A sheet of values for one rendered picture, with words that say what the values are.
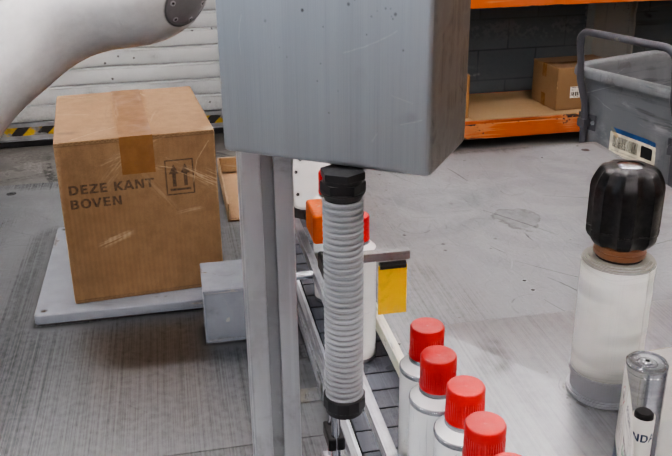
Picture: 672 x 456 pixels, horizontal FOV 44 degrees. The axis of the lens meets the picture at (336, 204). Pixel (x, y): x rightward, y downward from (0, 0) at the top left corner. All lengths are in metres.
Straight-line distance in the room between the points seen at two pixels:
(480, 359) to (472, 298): 0.27
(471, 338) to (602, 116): 2.19
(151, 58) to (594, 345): 4.27
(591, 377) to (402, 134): 0.55
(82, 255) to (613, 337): 0.80
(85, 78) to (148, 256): 3.79
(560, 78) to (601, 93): 1.73
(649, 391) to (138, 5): 0.62
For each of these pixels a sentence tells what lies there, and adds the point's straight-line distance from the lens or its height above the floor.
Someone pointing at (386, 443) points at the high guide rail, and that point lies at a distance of 0.86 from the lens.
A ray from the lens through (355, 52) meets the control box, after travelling 0.59.
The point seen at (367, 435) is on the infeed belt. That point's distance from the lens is 1.01.
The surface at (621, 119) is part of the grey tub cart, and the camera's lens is 3.25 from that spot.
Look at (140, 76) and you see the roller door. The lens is 5.11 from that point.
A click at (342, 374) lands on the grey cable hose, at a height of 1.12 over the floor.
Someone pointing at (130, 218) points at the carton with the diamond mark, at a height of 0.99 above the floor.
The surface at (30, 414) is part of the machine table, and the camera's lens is 1.20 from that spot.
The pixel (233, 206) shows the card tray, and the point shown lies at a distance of 1.78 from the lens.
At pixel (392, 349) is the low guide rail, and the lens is 1.10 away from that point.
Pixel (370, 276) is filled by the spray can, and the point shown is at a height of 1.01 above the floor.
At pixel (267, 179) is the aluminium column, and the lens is 0.72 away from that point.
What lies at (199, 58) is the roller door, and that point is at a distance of 5.09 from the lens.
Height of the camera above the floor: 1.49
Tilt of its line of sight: 22 degrees down
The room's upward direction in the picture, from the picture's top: 1 degrees counter-clockwise
